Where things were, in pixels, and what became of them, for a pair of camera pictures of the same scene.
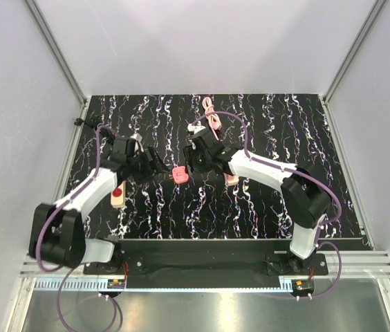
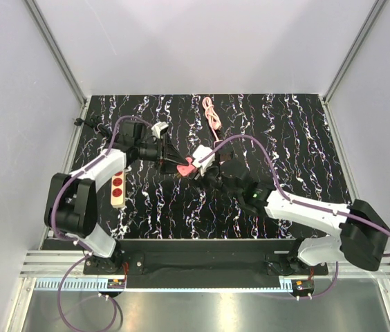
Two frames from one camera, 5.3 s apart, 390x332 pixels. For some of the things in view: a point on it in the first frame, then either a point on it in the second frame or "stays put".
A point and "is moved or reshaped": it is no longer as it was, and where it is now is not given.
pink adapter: [180, 175] is moved or reshaped
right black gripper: [190, 153] -> [203, 178]
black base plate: [211, 261] stays put
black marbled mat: [187, 201] stays put
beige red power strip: [118, 196] stays put
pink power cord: [214, 120] stays put
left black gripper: [149, 171] -> [169, 152]
